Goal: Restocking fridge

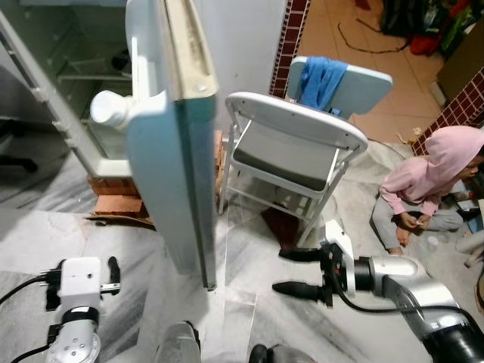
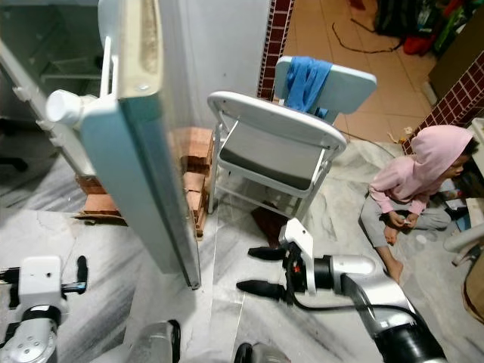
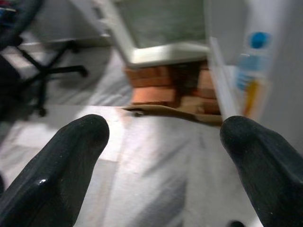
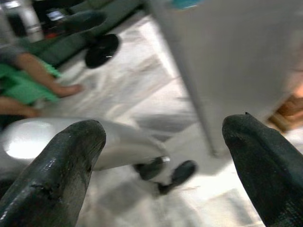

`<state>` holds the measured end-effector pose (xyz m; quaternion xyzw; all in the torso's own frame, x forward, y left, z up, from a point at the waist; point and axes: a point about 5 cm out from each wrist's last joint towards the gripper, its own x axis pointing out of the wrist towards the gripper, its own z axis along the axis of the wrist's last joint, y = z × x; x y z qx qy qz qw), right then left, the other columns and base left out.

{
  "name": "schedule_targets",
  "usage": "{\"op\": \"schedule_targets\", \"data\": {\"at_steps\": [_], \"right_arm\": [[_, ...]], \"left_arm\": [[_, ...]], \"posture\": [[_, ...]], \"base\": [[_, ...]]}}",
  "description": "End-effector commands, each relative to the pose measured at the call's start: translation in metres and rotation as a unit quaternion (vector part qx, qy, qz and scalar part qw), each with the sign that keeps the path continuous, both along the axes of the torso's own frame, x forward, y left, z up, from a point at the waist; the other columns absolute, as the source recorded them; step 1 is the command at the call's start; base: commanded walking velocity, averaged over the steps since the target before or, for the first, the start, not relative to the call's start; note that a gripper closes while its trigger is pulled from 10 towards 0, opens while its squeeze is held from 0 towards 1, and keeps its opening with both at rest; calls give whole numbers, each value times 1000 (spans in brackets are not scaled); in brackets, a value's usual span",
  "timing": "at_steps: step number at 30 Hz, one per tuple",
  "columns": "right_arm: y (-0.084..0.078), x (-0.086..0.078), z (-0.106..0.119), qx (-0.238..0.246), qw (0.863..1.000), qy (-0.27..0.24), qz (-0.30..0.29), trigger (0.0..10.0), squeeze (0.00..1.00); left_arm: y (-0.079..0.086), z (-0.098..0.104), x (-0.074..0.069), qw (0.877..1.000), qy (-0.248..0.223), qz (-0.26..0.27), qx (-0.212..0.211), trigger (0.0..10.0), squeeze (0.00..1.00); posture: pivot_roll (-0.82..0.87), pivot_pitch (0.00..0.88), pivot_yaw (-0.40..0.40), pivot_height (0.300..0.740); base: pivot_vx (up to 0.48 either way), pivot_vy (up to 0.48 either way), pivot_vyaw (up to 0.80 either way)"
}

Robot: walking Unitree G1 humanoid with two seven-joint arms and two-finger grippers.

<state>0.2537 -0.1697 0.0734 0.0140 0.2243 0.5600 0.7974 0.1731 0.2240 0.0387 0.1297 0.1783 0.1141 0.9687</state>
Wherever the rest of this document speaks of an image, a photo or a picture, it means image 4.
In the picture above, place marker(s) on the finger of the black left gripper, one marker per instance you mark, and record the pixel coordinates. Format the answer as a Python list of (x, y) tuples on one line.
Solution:
[(185, 171)]

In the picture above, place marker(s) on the dark green furniture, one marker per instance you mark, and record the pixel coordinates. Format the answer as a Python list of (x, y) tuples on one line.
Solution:
[(78, 30)]

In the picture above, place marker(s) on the brown wooden object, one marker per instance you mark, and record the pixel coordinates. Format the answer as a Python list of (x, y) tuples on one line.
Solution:
[(288, 111)]

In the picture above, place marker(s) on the teal fridge sticker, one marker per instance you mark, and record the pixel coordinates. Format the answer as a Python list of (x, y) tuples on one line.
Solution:
[(187, 3)]

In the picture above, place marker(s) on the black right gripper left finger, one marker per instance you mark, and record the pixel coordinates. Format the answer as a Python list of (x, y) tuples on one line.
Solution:
[(52, 179)]

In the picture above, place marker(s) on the black round disc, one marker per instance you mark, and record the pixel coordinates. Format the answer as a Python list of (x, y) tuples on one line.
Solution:
[(103, 50)]

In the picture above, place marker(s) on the bare-legged person in green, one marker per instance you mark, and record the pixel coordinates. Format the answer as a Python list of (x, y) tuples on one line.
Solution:
[(35, 68)]

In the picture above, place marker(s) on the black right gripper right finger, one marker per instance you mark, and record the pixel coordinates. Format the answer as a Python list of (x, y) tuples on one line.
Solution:
[(267, 170)]

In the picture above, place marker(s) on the silver metal cylinder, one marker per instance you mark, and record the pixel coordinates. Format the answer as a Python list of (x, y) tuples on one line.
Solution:
[(26, 19)]

